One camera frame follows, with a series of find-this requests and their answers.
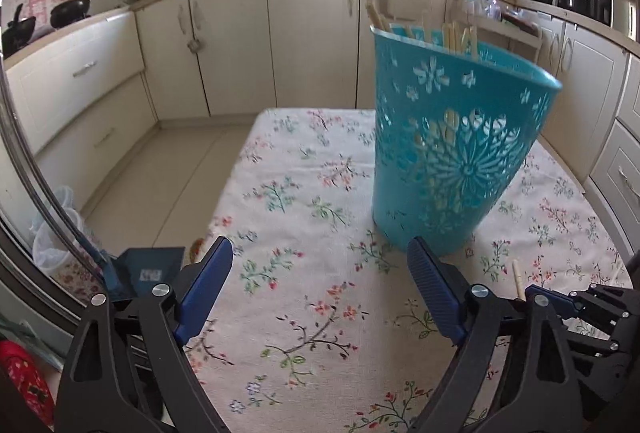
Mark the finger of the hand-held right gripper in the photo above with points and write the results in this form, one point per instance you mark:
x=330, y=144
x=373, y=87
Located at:
x=597, y=368
x=550, y=297

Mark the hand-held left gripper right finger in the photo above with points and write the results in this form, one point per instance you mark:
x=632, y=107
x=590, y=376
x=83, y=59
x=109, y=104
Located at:
x=435, y=283

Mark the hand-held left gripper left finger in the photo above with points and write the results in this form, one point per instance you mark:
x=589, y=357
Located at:
x=210, y=283

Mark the wooden chopstick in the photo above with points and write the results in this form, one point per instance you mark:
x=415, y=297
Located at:
x=518, y=278

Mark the teal perforated plastic basket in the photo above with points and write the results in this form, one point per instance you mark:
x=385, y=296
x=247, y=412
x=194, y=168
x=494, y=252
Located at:
x=500, y=78

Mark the bunch of chopsticks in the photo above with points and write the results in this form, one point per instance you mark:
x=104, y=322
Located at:
x=452, y=38

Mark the dark blue box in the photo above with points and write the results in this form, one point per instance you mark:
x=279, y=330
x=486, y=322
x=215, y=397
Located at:
x=145, y=263

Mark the floral tablecloth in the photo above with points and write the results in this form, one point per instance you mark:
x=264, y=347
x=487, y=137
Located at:
x=310, y=213

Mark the clear plastic-lined bin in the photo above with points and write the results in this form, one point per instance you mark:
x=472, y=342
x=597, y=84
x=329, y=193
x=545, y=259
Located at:
x=50, y=253

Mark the red patterned cloth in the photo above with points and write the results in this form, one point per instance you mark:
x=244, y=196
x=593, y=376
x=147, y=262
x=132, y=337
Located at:
x=22, y=378

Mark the curved metal bar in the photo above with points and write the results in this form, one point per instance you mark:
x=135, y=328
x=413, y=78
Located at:
x=30, y=173

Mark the white base cabinet with drawers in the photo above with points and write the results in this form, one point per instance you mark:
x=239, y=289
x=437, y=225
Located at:
x=590, y=88

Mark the small metal cabinet lock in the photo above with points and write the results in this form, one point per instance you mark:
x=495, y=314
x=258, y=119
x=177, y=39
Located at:
x=195, y=45

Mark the cream base cabinet with drawers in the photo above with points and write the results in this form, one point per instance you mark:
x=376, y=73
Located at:
x=75, y=78

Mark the cream base cabinet with doors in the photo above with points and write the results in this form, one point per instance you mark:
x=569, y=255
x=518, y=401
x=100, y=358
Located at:
x=300, y=38

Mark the white rolling cart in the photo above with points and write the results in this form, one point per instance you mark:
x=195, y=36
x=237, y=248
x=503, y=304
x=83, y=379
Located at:
x=520, y=35

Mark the black kettle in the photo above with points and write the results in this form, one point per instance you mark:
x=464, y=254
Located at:
x=582, y=0

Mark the white air pot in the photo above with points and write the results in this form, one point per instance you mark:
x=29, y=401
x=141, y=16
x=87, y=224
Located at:
x=625, y=8

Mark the black wok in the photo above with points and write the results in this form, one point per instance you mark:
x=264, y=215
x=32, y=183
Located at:
x=70, y=10

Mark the black cooking pot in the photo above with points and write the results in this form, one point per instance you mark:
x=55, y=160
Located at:
x=20, y=33

